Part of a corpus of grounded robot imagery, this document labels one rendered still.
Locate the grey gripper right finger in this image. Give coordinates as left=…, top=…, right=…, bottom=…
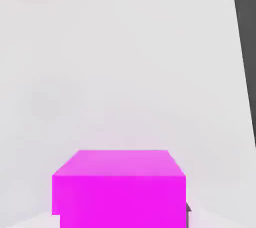
left=185, top=201, right=239, bottom=228

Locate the small magenta cube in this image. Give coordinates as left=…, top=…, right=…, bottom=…
left=51, top=149, right=187, bottom=228

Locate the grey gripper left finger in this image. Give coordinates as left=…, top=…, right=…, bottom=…
left=7, top=213, right=61, bottom=228

